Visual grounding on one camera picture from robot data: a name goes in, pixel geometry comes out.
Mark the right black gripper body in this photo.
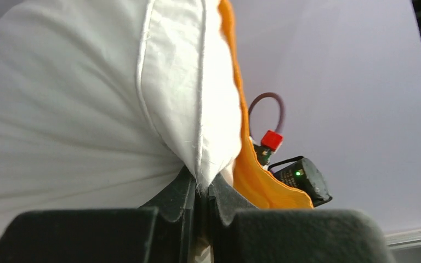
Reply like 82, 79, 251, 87
268, 156, 333, 208

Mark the white pillow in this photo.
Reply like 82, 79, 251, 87
0, 1, 242, 237

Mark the orange printed pillowcase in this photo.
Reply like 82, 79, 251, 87
219, 0, 314, 209

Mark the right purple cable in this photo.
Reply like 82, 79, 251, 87
248, 92, 286, 134

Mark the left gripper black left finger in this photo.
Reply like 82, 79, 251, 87
0, 168, 196, 262

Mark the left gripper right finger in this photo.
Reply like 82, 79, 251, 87
208, 176, 394, 263

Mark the aluminium frame rail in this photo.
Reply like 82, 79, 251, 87
385, 228, 421, 250

